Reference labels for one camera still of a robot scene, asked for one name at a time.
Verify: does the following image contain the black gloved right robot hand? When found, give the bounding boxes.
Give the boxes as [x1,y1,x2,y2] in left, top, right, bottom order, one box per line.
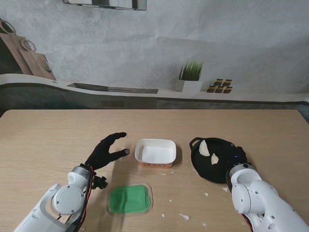
[226,142,248,167]

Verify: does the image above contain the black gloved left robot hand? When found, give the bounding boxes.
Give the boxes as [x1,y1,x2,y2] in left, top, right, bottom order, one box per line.
[84,131,131,170]

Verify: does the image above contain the white food container orange print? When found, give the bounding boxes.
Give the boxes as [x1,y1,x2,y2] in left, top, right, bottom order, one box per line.
[134,138,177,169]

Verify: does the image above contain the round black frying pan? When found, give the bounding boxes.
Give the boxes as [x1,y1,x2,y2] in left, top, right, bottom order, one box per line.
[189,137,248,185]

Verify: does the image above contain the dark flat cooktop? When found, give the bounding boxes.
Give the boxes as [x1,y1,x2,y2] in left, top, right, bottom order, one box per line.
[67,82,159,95]

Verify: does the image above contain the green grass plant white pot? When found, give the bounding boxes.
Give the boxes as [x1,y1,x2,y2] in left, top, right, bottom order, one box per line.
[174,60,204,93]

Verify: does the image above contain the light wooden cutting board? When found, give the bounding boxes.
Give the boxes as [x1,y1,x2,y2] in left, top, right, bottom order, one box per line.
[19,38,56,81]

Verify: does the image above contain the dark wooden cutting board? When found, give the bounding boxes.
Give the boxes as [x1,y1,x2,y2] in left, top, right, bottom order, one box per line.
[0,18,32,75]

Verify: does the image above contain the red black right arm cables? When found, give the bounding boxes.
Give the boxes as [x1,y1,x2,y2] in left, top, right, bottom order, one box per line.
[225,169,254,232]

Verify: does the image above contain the red black arm cables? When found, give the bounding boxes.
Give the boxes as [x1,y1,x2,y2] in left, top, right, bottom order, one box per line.
[225,169,254,232]
[77,164,96,230]

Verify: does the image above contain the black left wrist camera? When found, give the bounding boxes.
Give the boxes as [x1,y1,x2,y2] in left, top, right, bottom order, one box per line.
[93,175,109,190]

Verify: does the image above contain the red black left arm cables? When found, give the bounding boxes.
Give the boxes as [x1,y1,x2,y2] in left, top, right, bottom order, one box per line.
[77,164,96,230]

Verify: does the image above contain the dark wall shelf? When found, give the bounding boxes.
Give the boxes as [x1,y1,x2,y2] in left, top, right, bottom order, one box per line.
[62,0,147,12]

